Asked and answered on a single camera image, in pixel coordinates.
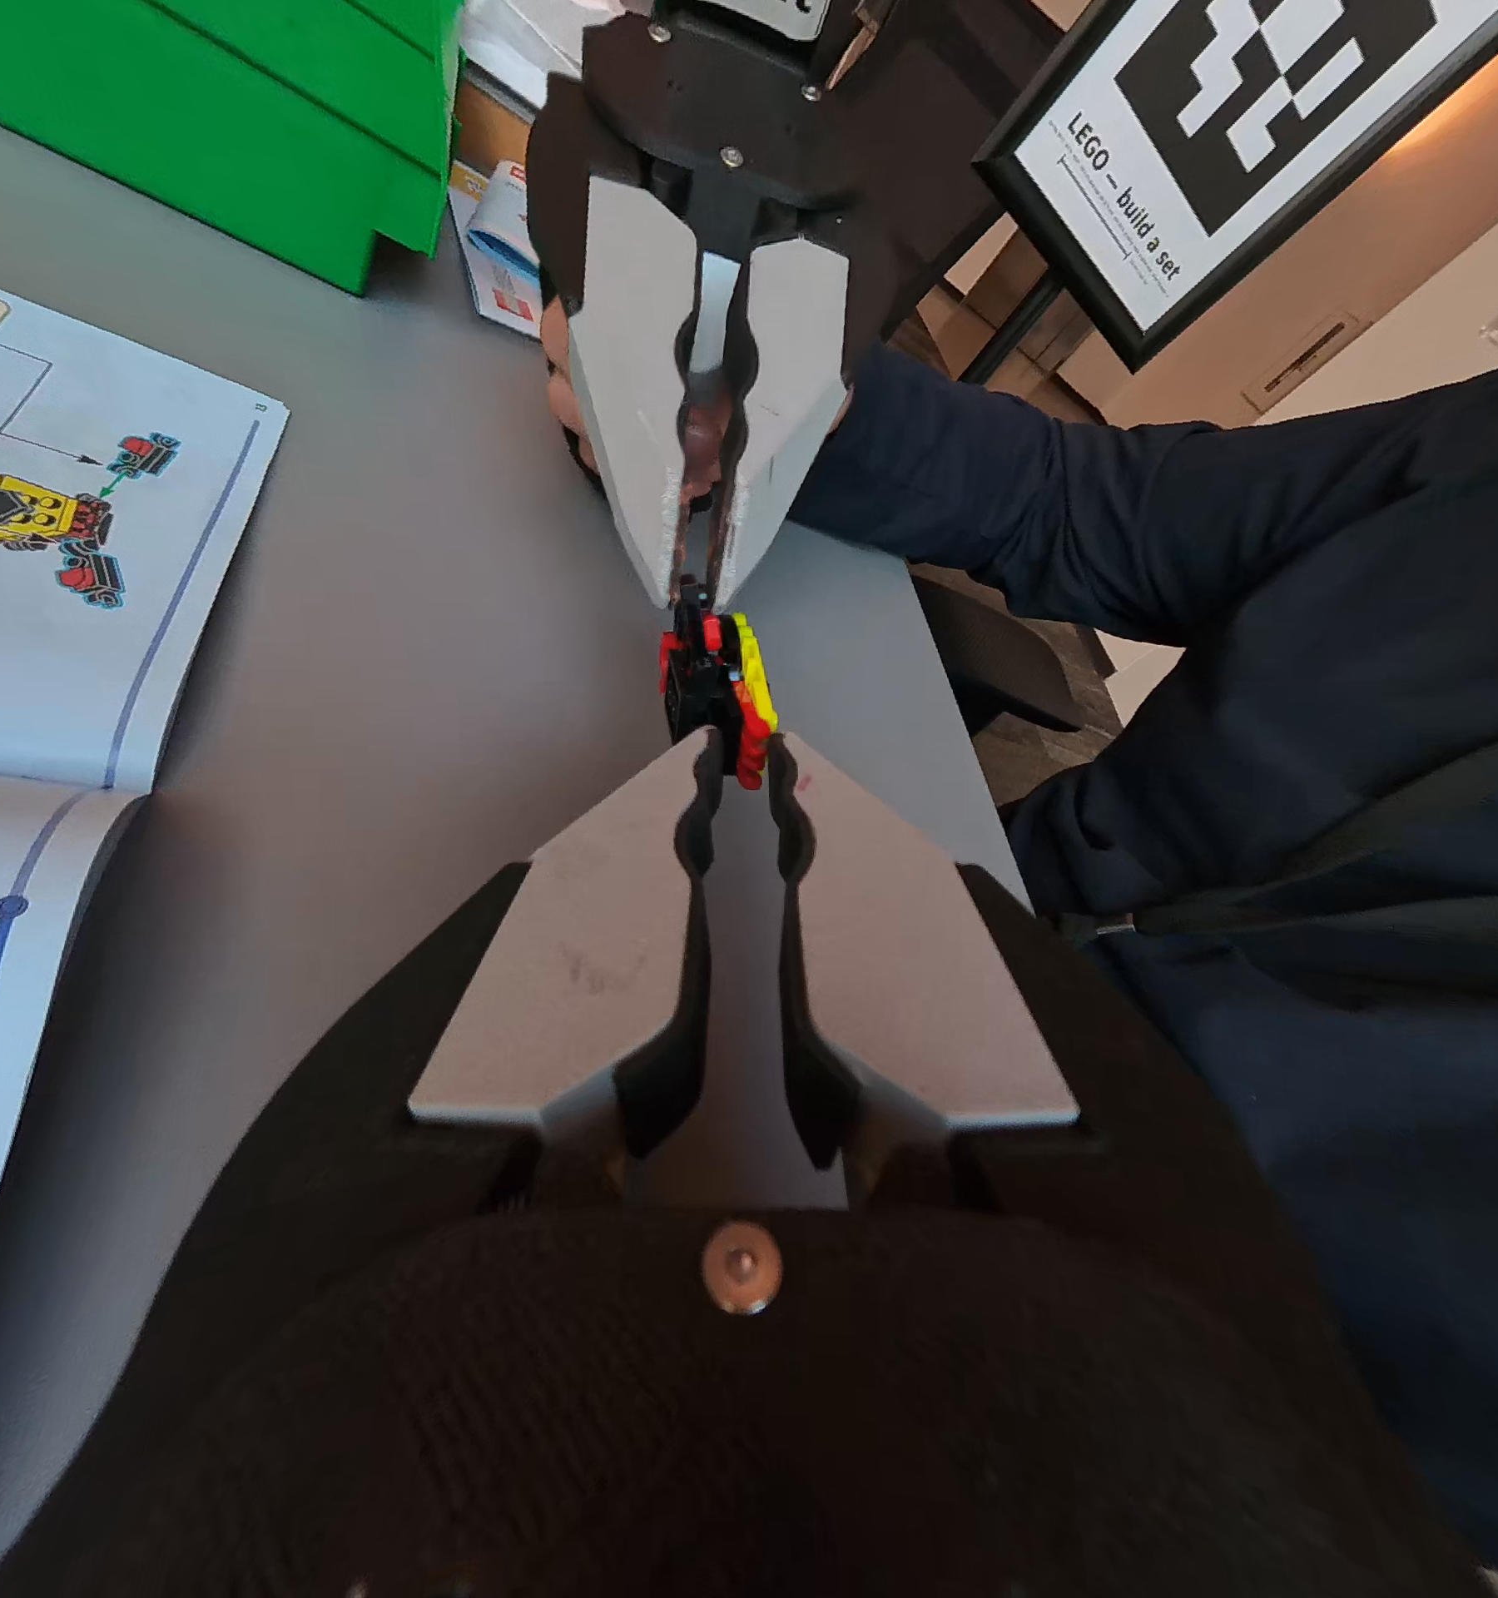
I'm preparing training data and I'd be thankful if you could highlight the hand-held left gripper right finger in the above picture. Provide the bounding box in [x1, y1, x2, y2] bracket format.
[766, 730, 1084, 1178]

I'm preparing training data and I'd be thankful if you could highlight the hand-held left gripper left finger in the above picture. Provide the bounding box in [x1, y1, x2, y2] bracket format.
[406, 725, 719, 1160]

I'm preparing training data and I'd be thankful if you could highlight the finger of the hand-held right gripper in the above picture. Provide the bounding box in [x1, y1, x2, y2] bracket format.
[709, 234, 854, 614]
[566, 171, 716, 614]

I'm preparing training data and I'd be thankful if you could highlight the red yellow black lego model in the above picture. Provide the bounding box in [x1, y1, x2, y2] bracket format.
[658, 575, 784, 795]

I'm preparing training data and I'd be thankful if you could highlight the person's right forearm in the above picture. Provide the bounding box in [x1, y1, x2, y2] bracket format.
[784, 346, 1498, 700]

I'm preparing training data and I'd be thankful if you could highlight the lego instruction booklet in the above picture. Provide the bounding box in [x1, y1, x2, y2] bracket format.
[0, 268, 291, 1353]

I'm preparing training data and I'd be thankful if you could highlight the person's right hand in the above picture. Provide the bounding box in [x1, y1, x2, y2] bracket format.
[544, 299, 604, 474]

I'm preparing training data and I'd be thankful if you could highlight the small folded leaflet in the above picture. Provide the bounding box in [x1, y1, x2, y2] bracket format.
[446, 159, 546, 341]

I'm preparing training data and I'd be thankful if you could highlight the white paper bag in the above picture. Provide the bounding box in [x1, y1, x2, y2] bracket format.
[459, 0, 591, 116]

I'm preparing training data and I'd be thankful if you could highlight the brown cardboard box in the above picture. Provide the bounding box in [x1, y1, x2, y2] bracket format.
[454, 71, 541, 169]

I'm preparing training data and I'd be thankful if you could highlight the black office chair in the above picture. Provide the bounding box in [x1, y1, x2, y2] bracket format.
[909, 559, 1129, 740]

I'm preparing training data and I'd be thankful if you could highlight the framed black white sign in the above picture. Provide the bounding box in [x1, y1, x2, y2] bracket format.
[970, 0, 1498, 376]

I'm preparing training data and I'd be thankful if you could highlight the green plastic bin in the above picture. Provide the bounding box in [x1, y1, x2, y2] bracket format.
[0, 0, 466, 299]

